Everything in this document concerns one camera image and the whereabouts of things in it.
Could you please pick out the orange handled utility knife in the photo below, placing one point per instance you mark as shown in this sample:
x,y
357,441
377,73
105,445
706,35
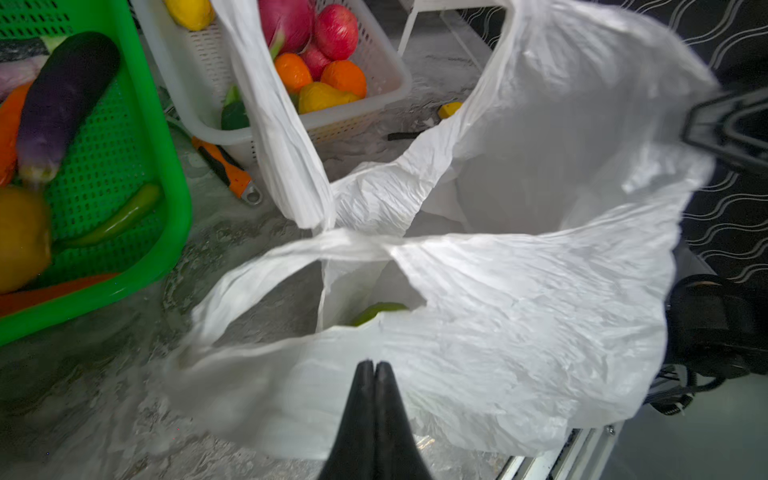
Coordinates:
x,y
229,171

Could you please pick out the red apple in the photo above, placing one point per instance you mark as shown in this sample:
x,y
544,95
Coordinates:
x,y
336,32

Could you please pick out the yellow tape measure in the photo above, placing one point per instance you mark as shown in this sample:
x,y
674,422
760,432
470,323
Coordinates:
x,y
447,110

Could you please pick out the pink dragon fruit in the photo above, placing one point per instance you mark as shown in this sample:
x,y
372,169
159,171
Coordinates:
x,y
287,24

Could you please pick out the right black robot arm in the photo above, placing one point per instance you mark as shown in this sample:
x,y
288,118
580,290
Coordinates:
x,y
717,309

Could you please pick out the green chili pepper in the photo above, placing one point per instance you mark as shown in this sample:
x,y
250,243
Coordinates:
x,y
135,209

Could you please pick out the white plastic grocery bag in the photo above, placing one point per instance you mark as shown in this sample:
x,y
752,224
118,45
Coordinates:
x,y
530,235

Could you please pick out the orange fruit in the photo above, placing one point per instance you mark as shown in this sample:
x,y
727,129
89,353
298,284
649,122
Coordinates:
x,y
346,76

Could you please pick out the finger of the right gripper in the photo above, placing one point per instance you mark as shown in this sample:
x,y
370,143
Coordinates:
x,y
733,128

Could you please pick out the purple eggplant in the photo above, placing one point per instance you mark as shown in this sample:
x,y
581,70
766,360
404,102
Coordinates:
x,y
69,85

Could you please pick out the yellow lemon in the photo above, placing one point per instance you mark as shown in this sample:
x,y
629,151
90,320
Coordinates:
x,y
194,15

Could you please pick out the white plastic fruit basket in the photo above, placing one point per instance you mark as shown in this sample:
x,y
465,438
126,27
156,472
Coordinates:
x,y
197,72

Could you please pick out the orange carrot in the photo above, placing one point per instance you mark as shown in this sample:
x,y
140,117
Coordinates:
x,y
11,110

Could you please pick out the yellow potato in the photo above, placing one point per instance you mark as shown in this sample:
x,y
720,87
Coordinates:
x,y
26,237

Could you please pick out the dark green cucumber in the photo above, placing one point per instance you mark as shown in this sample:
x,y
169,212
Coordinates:
x,y
234,114

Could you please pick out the yellow mango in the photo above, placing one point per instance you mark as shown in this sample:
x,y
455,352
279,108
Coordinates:
x,y
318,96

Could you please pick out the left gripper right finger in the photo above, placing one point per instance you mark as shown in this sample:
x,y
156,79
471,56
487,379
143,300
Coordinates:
x,y
396,454

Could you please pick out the green plastic basket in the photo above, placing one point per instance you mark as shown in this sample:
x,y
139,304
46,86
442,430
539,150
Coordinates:
x,y
124,145

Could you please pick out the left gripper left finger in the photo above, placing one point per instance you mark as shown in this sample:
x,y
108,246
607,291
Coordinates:
x,y
353,453

